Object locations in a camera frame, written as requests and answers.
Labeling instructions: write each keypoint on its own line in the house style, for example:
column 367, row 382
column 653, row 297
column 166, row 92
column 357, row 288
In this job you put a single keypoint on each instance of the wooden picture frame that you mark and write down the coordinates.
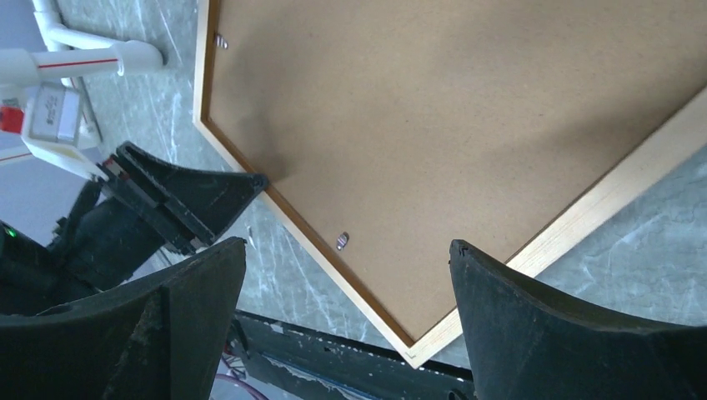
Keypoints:
column 607, row 193

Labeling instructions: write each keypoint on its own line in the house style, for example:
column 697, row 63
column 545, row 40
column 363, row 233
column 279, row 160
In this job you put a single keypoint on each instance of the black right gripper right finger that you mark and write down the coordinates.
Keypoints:
column 528, row 340

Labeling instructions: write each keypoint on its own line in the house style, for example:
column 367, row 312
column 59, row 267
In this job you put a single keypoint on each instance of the small metal turn clip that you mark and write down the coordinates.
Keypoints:
column 342, row 241

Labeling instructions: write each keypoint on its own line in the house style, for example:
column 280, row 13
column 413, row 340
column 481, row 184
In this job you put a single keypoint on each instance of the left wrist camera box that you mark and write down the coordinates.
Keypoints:
column 49, row 125

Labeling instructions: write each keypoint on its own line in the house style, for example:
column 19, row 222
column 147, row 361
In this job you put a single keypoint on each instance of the white PVC pipe stand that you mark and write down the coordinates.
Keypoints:
column 71, row 55

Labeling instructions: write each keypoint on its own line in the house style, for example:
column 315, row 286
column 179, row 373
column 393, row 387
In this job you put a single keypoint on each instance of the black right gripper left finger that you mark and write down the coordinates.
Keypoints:
column 158, row 337

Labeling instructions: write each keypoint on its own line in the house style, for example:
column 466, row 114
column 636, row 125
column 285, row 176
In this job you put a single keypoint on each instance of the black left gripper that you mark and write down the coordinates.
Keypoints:
column 116, row 225

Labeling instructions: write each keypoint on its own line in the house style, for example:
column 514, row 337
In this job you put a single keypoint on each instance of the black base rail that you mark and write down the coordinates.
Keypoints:
column 315, row 365

